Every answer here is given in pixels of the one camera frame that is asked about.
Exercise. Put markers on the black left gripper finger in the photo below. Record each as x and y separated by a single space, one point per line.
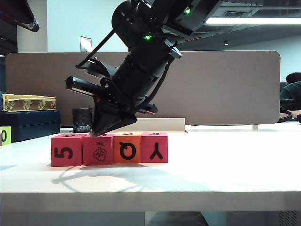
16 11

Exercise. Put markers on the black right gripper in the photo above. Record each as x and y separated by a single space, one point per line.
134 82

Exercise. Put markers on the pink block with tree picture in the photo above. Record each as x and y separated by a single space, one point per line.
98 153

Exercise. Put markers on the orange block with Q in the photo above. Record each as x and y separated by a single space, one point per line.
127 151

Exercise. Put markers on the pink block with 5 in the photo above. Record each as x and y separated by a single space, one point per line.
67 153

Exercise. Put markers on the pink block with Y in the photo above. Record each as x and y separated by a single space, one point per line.
155 150

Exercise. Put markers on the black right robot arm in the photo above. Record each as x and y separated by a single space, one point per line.
145 21

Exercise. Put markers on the black mug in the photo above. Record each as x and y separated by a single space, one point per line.
81 120

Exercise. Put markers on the dark blue case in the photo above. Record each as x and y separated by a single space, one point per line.
30 122

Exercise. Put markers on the yellow patterned box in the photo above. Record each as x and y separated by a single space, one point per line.
28 103

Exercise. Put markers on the green block with 0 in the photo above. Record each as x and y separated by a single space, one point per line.
5 136

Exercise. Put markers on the red ceiling sign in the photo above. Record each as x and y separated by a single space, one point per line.
194 39

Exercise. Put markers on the brown desk divider panel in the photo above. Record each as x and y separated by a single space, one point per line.
223 89

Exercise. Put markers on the black ceiling spot lamp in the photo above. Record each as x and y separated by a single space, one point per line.
225 43

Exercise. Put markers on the black and brown office chair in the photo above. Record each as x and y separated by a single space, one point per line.
285 115

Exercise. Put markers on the long ceiling light strip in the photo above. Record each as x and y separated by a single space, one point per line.
258 20

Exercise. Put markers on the person in dark green shirt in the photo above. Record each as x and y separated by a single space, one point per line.
291 91

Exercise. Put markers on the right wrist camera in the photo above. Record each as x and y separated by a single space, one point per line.
98 68

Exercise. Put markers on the white wall notice sign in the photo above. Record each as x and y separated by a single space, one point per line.
85 44

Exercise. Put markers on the white divider foot bracket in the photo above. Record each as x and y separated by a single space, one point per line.
255 127

